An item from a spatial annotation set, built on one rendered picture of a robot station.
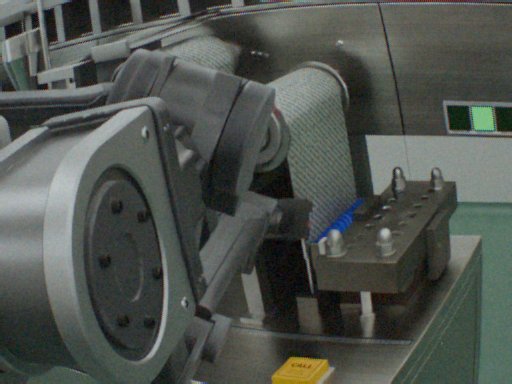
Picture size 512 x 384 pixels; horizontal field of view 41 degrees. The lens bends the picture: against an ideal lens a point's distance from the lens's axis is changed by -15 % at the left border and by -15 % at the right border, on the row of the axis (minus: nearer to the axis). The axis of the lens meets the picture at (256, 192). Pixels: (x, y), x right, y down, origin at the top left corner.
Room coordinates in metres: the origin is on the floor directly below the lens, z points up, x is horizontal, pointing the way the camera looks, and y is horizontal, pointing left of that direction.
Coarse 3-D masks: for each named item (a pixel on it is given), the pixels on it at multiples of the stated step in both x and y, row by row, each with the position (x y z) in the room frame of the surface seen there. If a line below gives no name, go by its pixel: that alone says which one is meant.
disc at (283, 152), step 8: (272, 112) 1.32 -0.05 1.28; (280, 112) 1.31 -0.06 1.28; (280, 120) 1.31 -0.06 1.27; (280, 128) 1.31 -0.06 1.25; (288, 128) 1.31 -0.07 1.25; (288, 136) 1.31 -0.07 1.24; (288, 144) 1.31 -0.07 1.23; (280, 152) 1.32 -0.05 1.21; (288, 152) 1.31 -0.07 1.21; (272, 160) 1.33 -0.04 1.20; (280, 160) 1.32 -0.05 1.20; (256, 168) 1.35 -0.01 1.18; (264, 168) 1.34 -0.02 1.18; (272, 168) 1.33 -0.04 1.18
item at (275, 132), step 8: (272, 120) 1.32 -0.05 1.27; (272, 128) 1.32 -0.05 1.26; (272, 136) 1.32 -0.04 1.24; (280, 136) 1.31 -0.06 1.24; (272, 144) 1.32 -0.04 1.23; (280, 144) 1.32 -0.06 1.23; (264, 152) 1.33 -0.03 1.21; (272, 152) 1.32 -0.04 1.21; (256, 160) 1.34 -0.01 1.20; (264, 160) 1.33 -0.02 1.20
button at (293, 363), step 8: (288, 360) 1.10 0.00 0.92; (296, 360) 1.10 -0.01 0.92; (304, 360) 1.09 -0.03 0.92; (312, 360) 1.08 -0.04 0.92; (320, 360) 1.08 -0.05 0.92; (280, 368) 1.08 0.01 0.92; (288, 368) 1.07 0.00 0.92; (296, 368) 1.07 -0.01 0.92; (304, 368) 1.06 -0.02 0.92; (312, 368) 1.06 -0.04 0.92; (320, 368) 1.05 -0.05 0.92; (328, 368) 1.08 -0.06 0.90; (272, 376) 1.06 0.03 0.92; (280, 376) 1.05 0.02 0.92; (288, 376) 1.05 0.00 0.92; (296, 376) 1.04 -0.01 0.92; (304, 376) 1.03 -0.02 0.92; (312, 376) 1.03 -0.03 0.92; (320, 376) 1.05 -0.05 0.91
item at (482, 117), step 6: (474, 108) 1.42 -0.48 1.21; (480, 108) 1.42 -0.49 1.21; (486, 108) 1.41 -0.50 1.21; (474, 114) 1.43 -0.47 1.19; (480, 114) 1.42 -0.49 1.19; (486, 114) 1.41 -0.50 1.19; (474, 120) 1.43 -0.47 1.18; (480, 120) 1.42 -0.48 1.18; (486, 120) 1.41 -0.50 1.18; (492, 120) 1.40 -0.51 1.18; (474, 126) 1.43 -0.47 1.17; (480, 126) 1.42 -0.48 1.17; (486, 126) 1.41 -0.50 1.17; (492, 126) 1.40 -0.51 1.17
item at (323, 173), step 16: (336, 128) 1.48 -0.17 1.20; (320, 144) 1.41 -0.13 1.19; (336, 144) 1.47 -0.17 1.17; (288, 160) 1.32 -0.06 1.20; (304, 160) 1.35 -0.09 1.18; (320, 160) 1.40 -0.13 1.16; (336, 160) 1.46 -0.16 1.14; (304, 176) 1.35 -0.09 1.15; (320, 176) 1.39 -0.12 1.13; (336, 176) 1.45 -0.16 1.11; (352, 176) 1.51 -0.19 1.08; (304, 192) 1.34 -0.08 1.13; (320, 192) 1.39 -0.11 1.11; (336, 192) 1.44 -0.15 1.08; (352, 192) 1.50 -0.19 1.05; (320, 208) 1.38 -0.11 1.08; (336, 208) 1.43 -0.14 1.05; (320, 224) 1.37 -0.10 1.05; (304, 240) 1.32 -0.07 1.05; (304, 256) 1.32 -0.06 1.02
